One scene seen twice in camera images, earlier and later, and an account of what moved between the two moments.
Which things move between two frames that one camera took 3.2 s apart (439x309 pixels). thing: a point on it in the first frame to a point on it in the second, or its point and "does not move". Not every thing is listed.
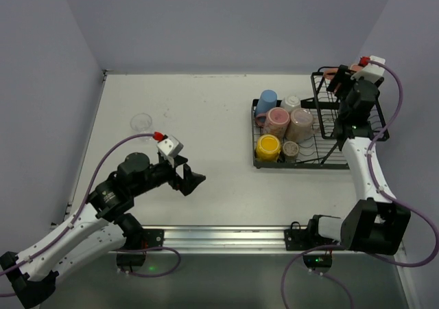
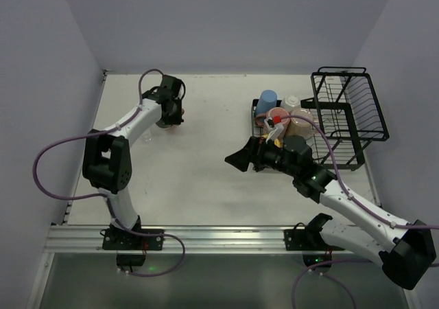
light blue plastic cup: (267, 101) does not move
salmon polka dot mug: (331, 73) to (176, 128)
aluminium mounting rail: (190, 239) does not move
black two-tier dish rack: (324, 152) does not move
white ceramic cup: (291, 101) does not move
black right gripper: (341, 79) to (256, 154)
